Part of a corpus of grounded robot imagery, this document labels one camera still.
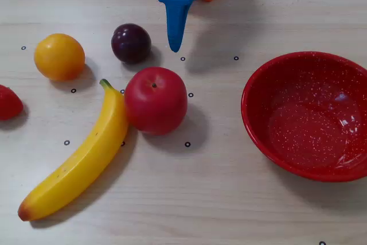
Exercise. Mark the dark purple plum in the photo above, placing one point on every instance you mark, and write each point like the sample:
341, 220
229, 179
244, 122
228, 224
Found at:
130, 44

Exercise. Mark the red speckled bowl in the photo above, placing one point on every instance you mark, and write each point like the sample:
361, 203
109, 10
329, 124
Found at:
309, 118

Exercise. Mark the red apple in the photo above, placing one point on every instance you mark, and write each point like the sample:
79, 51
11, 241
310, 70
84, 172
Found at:
156, 101

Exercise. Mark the orange fruit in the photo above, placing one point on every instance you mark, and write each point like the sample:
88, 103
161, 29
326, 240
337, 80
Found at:
58, 57

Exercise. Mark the yellow banana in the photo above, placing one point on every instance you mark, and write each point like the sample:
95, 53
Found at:
83, 159

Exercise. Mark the red strawberry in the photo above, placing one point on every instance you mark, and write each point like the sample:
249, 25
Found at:
8, 104

